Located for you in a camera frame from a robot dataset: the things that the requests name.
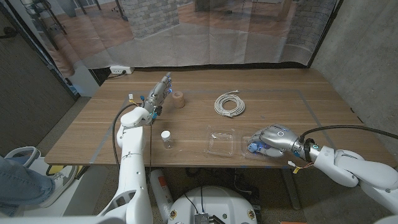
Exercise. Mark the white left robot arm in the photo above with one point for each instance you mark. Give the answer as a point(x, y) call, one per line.
point(132, 168)

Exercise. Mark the small brown cup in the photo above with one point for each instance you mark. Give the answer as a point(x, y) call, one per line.
point(178, 100)

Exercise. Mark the black backdrop stand pole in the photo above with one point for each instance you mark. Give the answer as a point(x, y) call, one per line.
point(72, 88)
point(311, 59)

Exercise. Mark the clear plastic clamshell container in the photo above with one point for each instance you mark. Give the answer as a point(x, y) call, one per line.
point(220, 144)

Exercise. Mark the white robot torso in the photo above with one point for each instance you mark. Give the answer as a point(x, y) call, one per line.
point(214, 202)

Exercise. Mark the small blue toy camera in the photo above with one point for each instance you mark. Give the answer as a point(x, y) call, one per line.
point(253, 147)

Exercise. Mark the clear bottle with white cap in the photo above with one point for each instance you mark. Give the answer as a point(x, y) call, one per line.
point(167, 140)

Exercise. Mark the white sneaker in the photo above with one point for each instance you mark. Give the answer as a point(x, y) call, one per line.
point(59, 186)

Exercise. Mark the person's leg in jeans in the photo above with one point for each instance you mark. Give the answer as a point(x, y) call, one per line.
point(18, 183)

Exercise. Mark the white power strip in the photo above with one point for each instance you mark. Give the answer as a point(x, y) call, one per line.
point(121, 69)

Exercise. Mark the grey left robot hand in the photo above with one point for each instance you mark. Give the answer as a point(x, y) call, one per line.
point(157, 95)

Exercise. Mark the printed room backdrop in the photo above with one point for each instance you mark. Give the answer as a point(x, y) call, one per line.
point(186, 37)

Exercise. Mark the white cylinder with orange label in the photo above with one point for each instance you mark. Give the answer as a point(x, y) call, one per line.
point(162, 193)

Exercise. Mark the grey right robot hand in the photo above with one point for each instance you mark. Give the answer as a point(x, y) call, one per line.
point(280, 137)

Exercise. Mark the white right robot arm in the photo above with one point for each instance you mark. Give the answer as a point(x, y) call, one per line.
point(351, 168)

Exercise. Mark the white floor platform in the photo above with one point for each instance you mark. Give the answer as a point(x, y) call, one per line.
point(87, 186)

